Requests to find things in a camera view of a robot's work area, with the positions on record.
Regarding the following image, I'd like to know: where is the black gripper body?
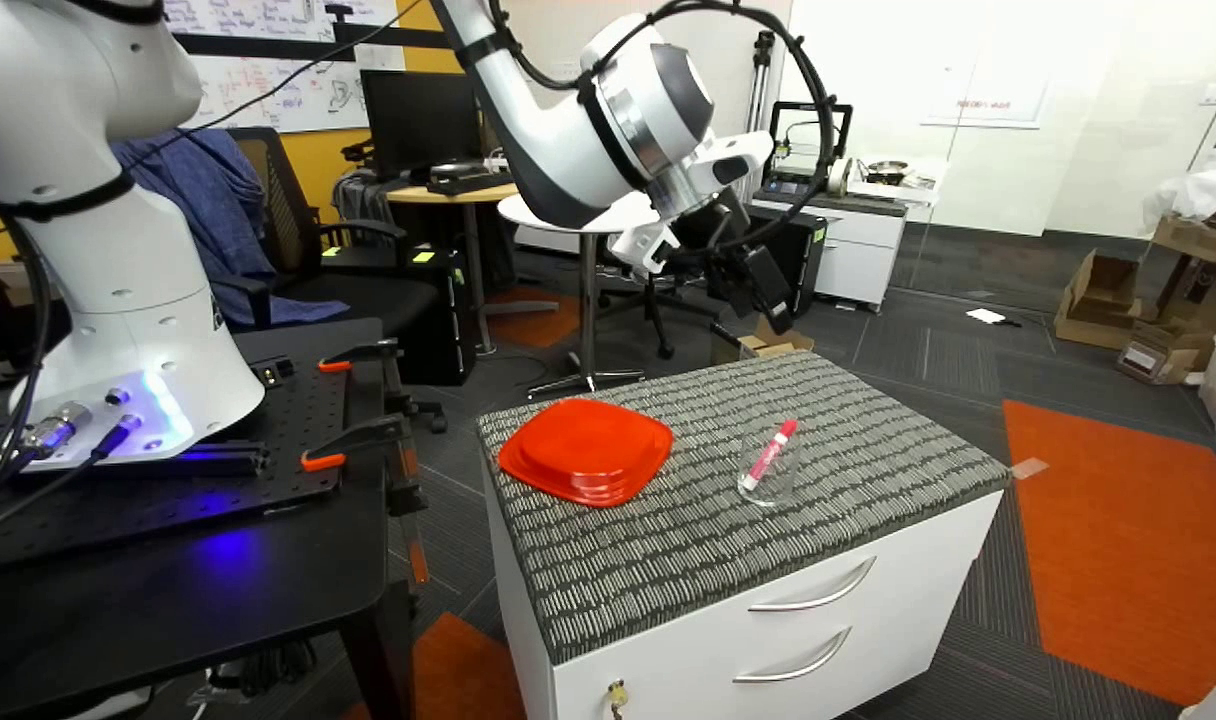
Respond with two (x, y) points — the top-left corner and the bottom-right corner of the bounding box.
(680, 194), (789, 307)

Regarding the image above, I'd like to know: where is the red and white pen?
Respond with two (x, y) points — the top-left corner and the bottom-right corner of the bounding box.
(736, 412), (805, 496)

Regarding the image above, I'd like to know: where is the clear glass cup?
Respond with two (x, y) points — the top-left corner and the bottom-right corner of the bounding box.
(733, 425), (806, 512)

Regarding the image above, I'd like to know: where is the small brown box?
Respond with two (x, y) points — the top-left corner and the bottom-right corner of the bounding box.
(736, 316), (818, 364)

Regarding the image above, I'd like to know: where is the black rolling chair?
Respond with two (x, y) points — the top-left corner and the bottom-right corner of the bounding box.
(602, 223), (751, 364)

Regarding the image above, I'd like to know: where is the white low cabinet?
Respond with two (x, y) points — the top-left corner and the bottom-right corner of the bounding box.
(745, 182), (911, 312)

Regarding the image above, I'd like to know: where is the red square plastic plate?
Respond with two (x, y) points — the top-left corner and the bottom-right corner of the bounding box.
(495, 395), (677, 512)

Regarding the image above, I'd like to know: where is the grey woven mat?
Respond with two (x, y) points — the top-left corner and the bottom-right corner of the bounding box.
(470, 348), (1014, 669)

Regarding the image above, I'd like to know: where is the black desktop device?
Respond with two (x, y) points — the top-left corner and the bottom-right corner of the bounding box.
(424, 155), (514, 200)

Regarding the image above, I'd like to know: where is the round wooden desk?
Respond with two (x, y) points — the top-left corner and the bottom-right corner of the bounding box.
(380, 176), (519, 359)

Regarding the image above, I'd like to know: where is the black computer tower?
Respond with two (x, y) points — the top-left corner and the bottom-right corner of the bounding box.
(399, 234), (478, 392)

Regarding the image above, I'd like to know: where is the empty open cardboard box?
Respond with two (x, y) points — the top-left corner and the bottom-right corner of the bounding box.
(1049, 246), (1148, 355)

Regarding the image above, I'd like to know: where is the black computer monitor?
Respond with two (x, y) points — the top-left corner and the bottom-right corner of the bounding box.
(357, 67), (489, 182)

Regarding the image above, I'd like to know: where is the white drawer cabinet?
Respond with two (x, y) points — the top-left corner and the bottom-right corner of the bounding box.
(483, 485), (1006, 720)

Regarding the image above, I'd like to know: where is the low cardboard box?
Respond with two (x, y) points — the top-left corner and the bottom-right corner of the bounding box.
(1116, 329), (1209, 392)

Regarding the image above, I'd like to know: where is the stacked cardboard box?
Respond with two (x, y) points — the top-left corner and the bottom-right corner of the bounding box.
(1148, 207), (1216, 270)

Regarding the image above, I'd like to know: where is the black chair with jacket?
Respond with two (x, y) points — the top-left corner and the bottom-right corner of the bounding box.
(222, 125), (456, 392)

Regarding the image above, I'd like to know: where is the white plastic bag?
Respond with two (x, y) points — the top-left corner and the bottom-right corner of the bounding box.
(1154, 129), (1216, 223)

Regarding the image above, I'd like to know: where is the whiteboard with drawings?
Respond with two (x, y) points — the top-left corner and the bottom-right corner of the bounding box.
(158, 0), (433, 139)

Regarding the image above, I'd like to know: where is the blue jacket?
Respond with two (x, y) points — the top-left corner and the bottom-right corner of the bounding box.
(107, 125), (351, 333)

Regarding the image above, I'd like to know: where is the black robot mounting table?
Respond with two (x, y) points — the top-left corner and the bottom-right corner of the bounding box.
(0, 316), (433, 720)

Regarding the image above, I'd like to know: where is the white round pedestal table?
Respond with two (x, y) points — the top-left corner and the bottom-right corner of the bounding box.
(495, 188), (662, 404)

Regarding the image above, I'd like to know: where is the black clamp with orange handle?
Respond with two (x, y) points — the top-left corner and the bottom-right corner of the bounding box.
(316, 333), (409, 407)
(295, 412), (433, 521)

